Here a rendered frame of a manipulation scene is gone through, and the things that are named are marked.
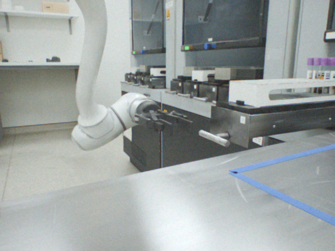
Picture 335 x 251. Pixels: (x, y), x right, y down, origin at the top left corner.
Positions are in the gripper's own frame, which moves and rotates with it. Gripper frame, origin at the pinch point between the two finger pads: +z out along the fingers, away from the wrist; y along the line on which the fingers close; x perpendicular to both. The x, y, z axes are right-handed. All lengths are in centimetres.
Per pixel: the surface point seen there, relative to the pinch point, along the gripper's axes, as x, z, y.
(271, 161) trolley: -7.7, 45.5, -13.5
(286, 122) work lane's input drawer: -3.8, 20.9, 15.8
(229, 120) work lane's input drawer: -4.0, 14.7, 5.6
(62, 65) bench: -11, -266, -3
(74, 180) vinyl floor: 75, -153, -11
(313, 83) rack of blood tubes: -11.6, 19.0, 25.6
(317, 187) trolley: -8, 51, -14
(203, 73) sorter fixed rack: -10, -52, 41
